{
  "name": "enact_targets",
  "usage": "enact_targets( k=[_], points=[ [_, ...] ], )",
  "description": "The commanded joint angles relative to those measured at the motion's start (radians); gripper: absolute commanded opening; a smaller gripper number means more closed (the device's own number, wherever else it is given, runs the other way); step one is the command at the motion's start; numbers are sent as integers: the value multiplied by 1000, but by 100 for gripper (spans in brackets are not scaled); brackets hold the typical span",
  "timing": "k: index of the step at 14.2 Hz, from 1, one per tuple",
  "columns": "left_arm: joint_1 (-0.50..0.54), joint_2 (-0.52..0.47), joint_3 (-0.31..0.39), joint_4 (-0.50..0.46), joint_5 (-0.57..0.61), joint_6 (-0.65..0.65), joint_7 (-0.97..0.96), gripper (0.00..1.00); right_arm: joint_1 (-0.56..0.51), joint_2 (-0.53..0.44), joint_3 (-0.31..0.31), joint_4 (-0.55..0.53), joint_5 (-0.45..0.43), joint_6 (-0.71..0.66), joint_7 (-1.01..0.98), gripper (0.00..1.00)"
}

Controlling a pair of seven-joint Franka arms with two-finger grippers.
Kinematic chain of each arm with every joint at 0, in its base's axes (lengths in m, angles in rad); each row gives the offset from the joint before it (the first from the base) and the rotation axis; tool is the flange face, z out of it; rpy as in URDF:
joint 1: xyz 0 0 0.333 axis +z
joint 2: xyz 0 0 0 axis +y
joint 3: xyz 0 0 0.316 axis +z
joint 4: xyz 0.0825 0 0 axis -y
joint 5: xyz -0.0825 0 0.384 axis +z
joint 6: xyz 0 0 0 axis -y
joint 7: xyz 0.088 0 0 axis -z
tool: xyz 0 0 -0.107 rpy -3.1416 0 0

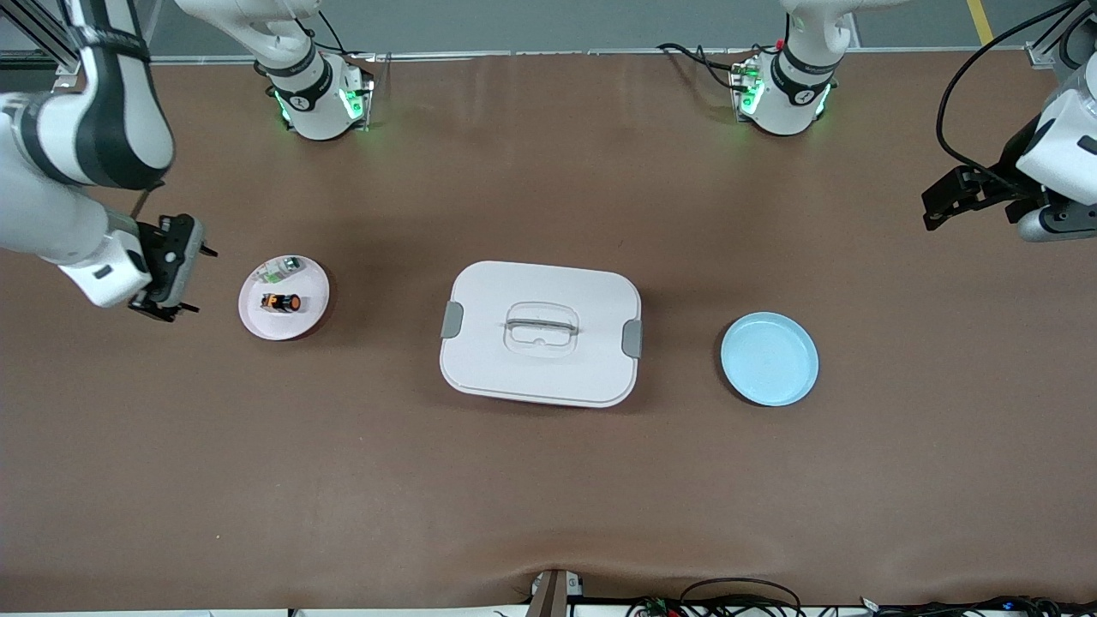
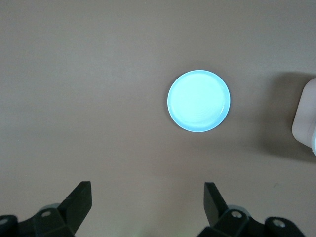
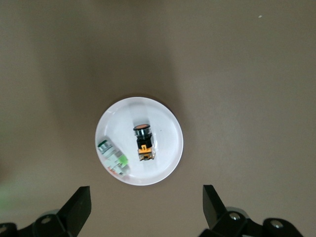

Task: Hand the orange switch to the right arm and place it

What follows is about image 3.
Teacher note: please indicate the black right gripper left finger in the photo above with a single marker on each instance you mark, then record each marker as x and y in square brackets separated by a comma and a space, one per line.
[74, 212]

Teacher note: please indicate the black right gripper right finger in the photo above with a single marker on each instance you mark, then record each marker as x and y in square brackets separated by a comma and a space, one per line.
[217, 214]

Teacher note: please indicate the small black orange bottle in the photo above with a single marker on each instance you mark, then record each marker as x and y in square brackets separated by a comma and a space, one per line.
[144, 143]

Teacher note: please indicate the pink round plate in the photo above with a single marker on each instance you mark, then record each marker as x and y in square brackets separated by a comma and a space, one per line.
[163, 138]

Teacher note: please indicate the green push button switch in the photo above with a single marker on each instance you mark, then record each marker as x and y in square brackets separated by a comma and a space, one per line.
[113, 158]

